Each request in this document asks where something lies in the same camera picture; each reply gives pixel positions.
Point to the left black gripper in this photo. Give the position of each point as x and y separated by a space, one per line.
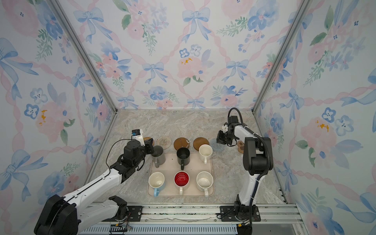
149 146

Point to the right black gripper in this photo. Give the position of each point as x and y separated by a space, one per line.
220 140

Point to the woven rattan coaster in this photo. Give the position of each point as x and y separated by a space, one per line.
147 139

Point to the brown paw shaped coaster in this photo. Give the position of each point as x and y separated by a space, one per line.
240 145

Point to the plain brown wooden coaster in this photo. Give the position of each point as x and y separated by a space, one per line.
198 142

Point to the colourful stitched white coaster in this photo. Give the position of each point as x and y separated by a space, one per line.
164 142

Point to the scratched brown wooden coaster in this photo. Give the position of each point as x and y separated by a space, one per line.
181 143

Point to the blue grey woven coaster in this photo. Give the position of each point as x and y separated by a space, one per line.
216 146

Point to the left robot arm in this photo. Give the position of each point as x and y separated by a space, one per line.
72 213

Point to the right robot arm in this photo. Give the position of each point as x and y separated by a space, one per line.
257 162

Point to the cream mug back right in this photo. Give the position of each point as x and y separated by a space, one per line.
205 153

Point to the grey mug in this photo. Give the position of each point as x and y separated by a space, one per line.
158 156

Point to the black mug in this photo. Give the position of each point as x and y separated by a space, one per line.
183 157

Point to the white mug front right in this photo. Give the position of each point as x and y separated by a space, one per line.
204 181

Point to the beige serving tray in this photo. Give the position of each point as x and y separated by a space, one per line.
171 167

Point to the red inside white mug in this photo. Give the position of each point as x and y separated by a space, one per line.
182 182

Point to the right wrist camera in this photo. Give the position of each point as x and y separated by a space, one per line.
225 128

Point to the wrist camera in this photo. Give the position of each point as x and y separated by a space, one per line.
225 128
137 134

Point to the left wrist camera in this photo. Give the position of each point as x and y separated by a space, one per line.
137 134

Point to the white mug blue handle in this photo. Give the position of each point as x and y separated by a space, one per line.
157 183

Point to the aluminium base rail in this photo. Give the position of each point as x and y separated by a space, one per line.
168 219

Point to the right aluminium corner post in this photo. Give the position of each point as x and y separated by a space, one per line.
292 31

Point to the aluminium corner post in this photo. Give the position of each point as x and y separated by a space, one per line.
83 55
292 31

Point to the left aluminium corner post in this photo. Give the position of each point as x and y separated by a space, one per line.
83 55

